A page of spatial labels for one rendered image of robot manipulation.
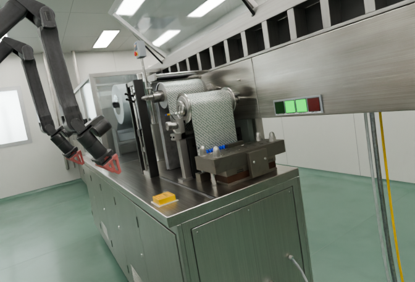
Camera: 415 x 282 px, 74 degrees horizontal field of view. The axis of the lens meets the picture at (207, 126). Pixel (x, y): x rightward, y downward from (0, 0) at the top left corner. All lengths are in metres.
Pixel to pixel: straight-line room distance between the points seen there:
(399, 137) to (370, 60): 2.64
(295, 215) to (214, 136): 0.51
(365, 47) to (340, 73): 0.12
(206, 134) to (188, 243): 0.51
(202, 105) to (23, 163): 5.69
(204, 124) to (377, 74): 0.72
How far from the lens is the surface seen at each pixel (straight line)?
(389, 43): 1.02
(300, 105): 1.21
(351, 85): 1.08
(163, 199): 1.11
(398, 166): 3.75
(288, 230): 1.37
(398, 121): 3.62
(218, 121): 1.36
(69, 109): 1.10
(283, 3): 1.28
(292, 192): 1.34
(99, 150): 1.13
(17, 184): 6.79
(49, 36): 1.14
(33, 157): 6.72
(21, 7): 1.15
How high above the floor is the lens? 1.26
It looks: 5 degrees down
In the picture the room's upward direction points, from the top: 9 degrees counter-clockwise
